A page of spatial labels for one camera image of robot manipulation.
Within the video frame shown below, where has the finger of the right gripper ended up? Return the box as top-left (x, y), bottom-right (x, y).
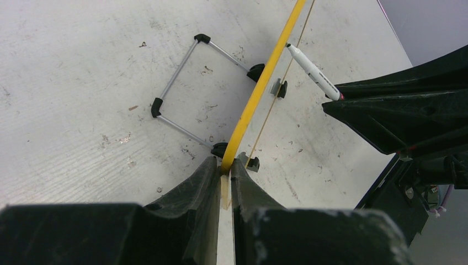
top-left (336, 46), bottom-right (467, 99)

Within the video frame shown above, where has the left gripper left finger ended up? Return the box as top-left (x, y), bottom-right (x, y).
top-left (1, 157), bottom-right (220, 264)

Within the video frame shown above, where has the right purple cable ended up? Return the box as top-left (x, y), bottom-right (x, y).
top-left (428, 184), bottom-right (455, 218)

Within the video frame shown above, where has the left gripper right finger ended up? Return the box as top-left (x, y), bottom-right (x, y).
top-left (231, 160), bottom-right (413, 264)

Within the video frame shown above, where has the white green marker pen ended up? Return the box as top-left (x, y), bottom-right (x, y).
top-left (285, 43), bottom-right (344, 101)

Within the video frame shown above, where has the yellow framed whiteboard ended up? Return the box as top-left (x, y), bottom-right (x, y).
top-left (150, 0), bottom-right (316, 265)

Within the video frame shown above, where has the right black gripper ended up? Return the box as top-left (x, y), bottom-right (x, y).
top-left (322, 91), bottom-right (467, 245)

